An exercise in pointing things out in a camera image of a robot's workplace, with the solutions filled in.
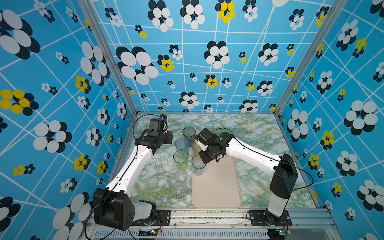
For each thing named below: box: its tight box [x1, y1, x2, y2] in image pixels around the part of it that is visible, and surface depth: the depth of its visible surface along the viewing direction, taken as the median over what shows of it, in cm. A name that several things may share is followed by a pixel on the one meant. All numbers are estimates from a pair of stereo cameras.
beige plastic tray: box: [192, 155, 242, 209], surface depth 84 cm
